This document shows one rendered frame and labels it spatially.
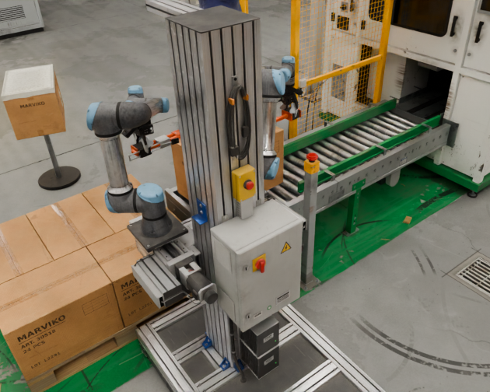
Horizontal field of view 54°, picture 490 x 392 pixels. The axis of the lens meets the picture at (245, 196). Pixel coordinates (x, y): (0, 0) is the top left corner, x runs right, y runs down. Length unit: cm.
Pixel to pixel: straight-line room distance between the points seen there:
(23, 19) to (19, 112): 574
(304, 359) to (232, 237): 109
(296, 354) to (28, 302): 151
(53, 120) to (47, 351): 210
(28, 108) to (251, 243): 285
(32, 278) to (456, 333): 260
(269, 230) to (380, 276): 175
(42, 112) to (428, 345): 340
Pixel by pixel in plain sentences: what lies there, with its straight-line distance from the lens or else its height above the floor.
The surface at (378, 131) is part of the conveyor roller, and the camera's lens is 424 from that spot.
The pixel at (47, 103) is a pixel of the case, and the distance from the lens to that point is 435.
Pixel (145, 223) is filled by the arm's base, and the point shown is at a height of 110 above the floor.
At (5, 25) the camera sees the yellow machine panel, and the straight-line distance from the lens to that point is 996.
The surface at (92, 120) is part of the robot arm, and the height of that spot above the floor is 164.
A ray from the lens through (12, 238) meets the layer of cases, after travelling 344.
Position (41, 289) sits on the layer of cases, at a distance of 298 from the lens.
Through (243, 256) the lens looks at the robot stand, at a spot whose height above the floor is 121.
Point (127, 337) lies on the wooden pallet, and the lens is 322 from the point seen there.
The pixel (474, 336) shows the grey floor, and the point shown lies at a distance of 342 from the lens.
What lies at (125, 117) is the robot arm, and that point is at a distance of 204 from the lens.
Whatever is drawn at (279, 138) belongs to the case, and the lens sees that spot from 308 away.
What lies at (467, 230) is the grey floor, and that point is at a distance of 420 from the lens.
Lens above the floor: 249
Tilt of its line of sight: 35 degrees down
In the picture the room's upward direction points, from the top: 3 degrees counter-clockwise
